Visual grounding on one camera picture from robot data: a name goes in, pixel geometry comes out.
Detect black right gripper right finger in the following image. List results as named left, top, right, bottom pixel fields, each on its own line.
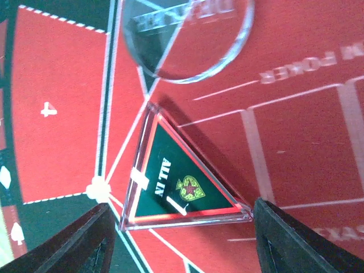
left=254, top=198, right=363, bottom=272

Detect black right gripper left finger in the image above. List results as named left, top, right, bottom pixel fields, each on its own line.
left=1, top=203, right=115, bottom=272

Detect triangular all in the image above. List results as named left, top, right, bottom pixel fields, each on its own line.
left=119, top=102, right=253, bottom=231

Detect round red black poker mat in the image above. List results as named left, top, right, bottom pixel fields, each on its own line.
left=1, top=1, right=363, bottom=264

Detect clear round dealer button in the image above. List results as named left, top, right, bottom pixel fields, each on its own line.
left=122, top=1, right=255, bottom=84

